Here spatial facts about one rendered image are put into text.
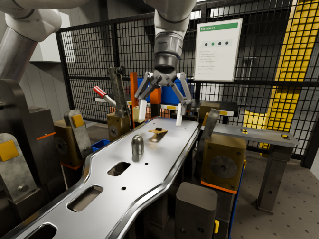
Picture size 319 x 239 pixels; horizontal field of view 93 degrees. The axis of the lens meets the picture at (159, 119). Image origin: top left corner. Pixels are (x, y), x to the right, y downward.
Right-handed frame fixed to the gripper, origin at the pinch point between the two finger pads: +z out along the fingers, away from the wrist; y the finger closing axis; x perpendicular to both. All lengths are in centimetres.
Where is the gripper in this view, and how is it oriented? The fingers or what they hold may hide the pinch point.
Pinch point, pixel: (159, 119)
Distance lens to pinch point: 50.2
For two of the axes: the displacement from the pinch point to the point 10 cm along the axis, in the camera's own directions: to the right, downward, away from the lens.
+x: 4.2, -0.2, 9.1
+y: 9.0, 1.4, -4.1
